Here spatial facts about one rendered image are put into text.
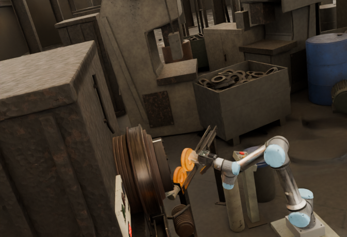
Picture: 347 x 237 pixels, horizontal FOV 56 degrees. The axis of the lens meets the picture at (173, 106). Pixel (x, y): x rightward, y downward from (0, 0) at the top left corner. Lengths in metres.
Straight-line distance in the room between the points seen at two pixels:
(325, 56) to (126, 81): 2.62
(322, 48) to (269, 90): 0.98
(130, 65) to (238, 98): 1.46
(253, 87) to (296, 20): 1.63
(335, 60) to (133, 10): 2.66
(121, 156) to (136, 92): 2.87
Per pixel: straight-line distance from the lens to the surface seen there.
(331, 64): 4.77
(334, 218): 3.03
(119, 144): 1.60
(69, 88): 1.04
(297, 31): 5.32
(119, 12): 4.22
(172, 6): 4.11
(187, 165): 2.19
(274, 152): 1.92
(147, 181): 1.51
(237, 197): 2.70
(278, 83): 4.22
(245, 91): 3.93
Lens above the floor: 1.96
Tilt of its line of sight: 20 degrees down
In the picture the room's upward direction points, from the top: 12 degrees counter-clockwise
